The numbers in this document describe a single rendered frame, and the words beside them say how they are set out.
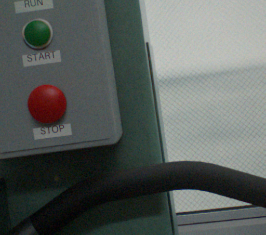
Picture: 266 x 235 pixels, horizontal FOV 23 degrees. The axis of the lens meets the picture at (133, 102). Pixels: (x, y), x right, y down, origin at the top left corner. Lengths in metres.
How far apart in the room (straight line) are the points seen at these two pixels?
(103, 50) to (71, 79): 0.03
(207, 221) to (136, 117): 1.57
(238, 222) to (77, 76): 1.62
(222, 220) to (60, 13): 1.66
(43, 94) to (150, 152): 0.12
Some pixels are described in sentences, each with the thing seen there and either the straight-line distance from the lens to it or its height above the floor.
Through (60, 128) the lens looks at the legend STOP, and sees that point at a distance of 0.52.
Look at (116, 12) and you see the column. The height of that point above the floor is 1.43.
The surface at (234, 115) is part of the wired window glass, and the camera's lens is 2.08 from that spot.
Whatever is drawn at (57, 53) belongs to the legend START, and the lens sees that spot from 0.52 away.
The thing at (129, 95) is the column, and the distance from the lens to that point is 0.58.
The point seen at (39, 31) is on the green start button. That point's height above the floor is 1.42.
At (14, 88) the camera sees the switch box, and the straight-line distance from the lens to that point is 0.53.
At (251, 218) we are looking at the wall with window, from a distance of 2.13.
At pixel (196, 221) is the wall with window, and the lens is 2.13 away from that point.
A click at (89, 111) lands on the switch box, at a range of 0.52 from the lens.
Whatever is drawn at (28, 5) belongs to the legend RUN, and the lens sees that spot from 0.53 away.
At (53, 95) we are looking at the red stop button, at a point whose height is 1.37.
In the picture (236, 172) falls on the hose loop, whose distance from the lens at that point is 0.55.
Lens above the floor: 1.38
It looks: 3 degrees down
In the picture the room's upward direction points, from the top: 8 degrees counter-clockwise
